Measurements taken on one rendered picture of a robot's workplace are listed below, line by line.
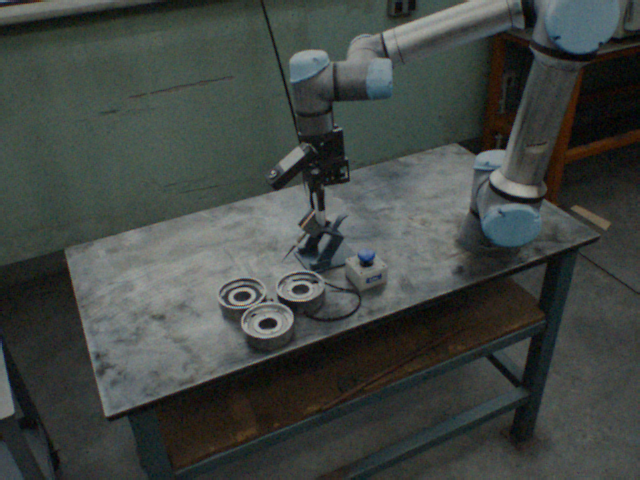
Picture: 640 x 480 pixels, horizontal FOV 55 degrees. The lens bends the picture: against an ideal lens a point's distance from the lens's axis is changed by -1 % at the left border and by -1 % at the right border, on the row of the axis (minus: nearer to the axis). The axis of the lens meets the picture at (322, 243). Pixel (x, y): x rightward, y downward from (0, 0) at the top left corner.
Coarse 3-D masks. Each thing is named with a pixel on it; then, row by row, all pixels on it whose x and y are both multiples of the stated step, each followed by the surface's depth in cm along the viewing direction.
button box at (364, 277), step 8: (376, 256) 139; (352, 264) 137; (360, 264) 137; (368, 264) 136; (376, 264) 137; (384, 264) 137; (352, 272) 137; (360, 272) 135; (368, 272) 135; (376, 272) 136; (384, 272) 137; (352, 280) 139; (360, 280) 135; (368, 280) 136; (376, 280) 137; (384, 280) 138; (360, 288) 136; (368, 288) 137
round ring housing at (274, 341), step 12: (252, 312) 127; (288, 312) 126; (264, 324) 127; (276, 324) 126; (288, 324) 125; (252, 336) 120; (264, 336) 120; (276, 336) 120; (288, 336) 122; (264, 348) 122
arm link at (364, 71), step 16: (336, 64) 115; (352, 64) 115; (368, 64) 114; (384, 64) 114; (336, 80) 114; (352, 80) 114; (368, 80) 113; (384, 80) 113; (336, 96) 116; (352, 96) 116; (368, 96) 116; (384, 96) 116
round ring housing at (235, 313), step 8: (232, 280) 135; (240, 280) 136; (248, 280) 136; (256, 280) 135; (224, 288) 134; (240, 288) 134; (248, 288) 134; (264, 288) 132; (232, 296) 132; (240, 296) 134; (248, 296) 134; (264, 296) 130; (224, 304) 129; (240, 304) 130; (256, 304) 128; (224, 312) 129; (232, 312) 128; (240, 312) 128
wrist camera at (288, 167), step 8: (304, 144) 126; (296, 152) 126; (304, 152) 124; (312, 152) 124; (288, 160) 125; (296, 160) 124; (304, 160) 124; (312, 160) 125; (272, 168) 127; (280, 168) 125; (288, 168) 124; (296, 168) 124; (272, 176) 125; (280, 176) 124; (288, 176) 124; (272, 184) 124; (280, 184) 125
